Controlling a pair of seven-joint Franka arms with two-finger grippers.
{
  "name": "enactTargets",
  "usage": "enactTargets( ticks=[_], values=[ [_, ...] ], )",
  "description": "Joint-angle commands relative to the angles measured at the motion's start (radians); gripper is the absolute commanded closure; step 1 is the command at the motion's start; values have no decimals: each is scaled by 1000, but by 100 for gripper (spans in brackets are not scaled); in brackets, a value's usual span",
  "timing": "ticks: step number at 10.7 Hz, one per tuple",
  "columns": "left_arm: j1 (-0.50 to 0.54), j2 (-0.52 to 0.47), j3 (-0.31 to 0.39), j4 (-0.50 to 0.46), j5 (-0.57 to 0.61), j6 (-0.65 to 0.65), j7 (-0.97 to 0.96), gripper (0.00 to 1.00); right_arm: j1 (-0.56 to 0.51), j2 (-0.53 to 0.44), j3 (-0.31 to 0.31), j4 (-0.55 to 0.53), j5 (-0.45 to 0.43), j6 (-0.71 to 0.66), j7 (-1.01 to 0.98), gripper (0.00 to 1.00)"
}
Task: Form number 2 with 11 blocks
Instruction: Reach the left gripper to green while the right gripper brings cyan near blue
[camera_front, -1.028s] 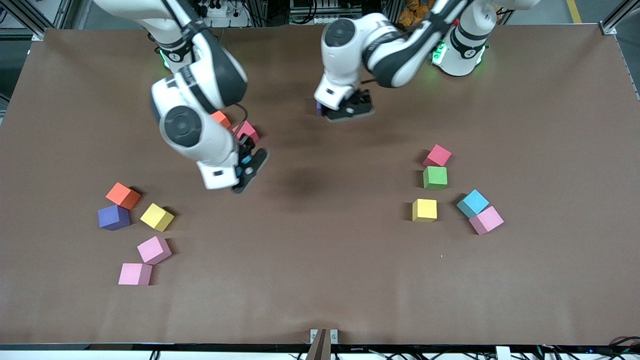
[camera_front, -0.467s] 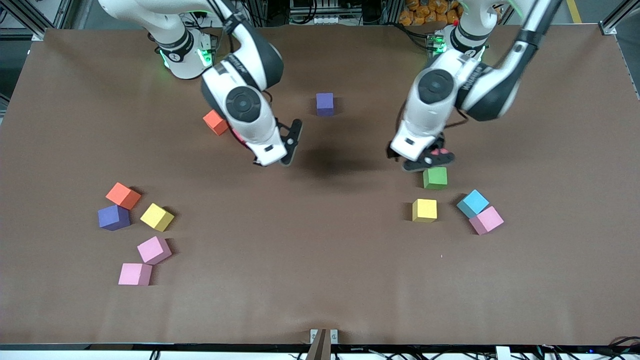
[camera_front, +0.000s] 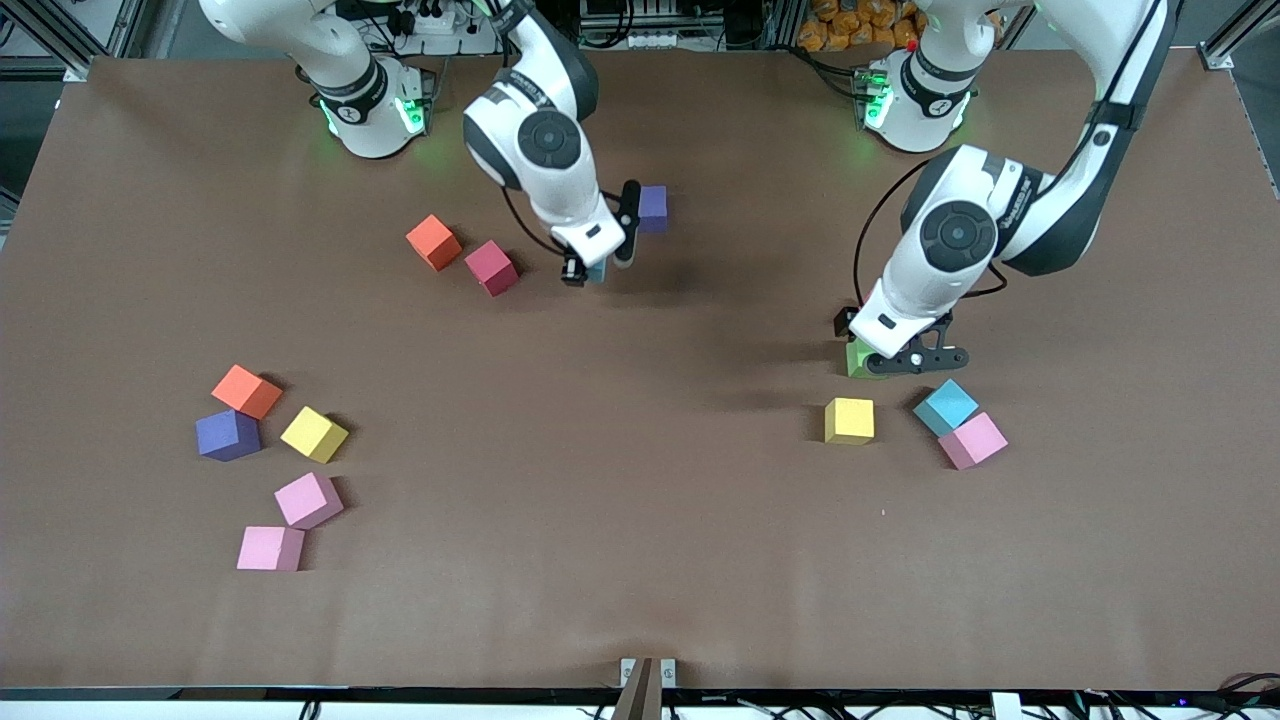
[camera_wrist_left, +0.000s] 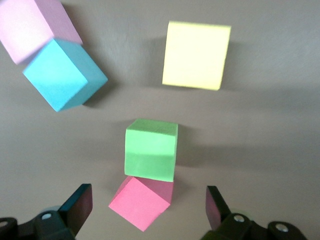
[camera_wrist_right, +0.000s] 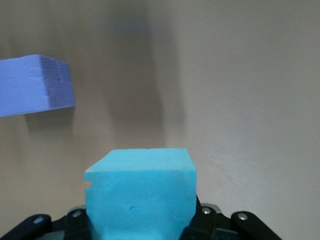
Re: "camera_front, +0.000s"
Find dark pink foam block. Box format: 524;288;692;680
463;240;521;298

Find orange foam block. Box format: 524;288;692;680
211;364;284;421
405;214;464;273

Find yellow foam block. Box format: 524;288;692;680
824;397;876;446
280;405;351;465

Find light pink foam block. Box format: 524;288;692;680
274;472;345;531
937;411;1009;471
236;526;306;573

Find white power strip with plugs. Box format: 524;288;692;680
385;0;501;56

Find bag of orange fruit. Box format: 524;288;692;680
798;0;921;53

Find brown wooden strut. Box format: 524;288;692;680
610;658;664;720

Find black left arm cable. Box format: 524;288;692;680
852;160;1009;309

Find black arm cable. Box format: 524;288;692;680
500;186;563;257
852;160;1009;309

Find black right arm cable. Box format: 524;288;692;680
500;186;563;257

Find metal table edge bracket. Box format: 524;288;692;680
620;658;677;691

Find aluminium frame post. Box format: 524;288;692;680
1200;0;1280;71
0;0;141;83

